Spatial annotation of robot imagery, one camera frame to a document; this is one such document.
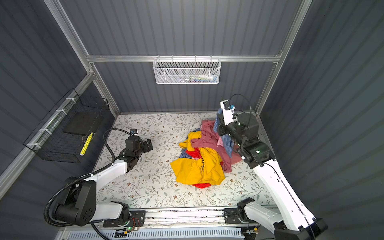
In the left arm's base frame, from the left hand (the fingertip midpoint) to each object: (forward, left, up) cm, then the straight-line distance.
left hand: (143, 141), depth 90 cm
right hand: (-8, -43, +29) cm, 52 cm away
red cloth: (-7, -33, -5) cm, 34 cm away
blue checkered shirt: (-6, -26, -7) cm, 28 cm away
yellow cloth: (-19, -39, -4) cm, 43 cm away
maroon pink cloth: (-2, -40, +1) cm, 40 cm away
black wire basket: (-5, +32, +17) cm, 37 cm away
